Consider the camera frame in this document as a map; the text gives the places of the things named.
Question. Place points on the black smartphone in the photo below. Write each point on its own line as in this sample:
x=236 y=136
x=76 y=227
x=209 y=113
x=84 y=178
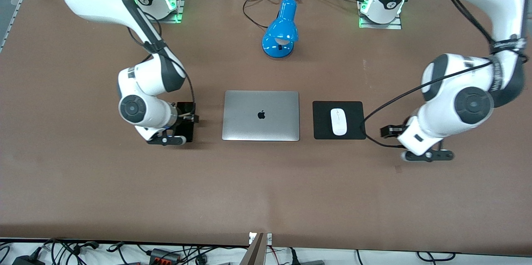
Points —
x=187 y=132

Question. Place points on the white computer mouse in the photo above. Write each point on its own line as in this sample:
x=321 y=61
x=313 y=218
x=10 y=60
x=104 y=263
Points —
x=338 y=123

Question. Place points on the black mouse pad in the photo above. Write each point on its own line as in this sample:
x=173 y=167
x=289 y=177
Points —
x=320 y=127

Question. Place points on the silver laptop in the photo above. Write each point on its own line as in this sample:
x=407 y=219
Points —
x=249 y=123

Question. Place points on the grey orange power strip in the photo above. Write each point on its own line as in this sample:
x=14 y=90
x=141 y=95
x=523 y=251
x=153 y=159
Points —
x=164 y=256

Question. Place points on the blue desk lamp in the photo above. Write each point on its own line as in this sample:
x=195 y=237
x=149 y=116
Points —
x=282 y=28

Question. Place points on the small grey box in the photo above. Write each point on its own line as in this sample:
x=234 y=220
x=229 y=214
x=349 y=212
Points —
x=312 y=262

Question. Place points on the black power adapter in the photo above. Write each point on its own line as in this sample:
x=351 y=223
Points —
x=27 y=261

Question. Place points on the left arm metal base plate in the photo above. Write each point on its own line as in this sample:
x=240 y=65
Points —
x=395 y=26

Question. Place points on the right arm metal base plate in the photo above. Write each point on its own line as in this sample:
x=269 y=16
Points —
x=180 y=3

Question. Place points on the wooden post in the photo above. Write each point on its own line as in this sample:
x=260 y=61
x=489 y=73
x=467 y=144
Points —
x=257 y=254

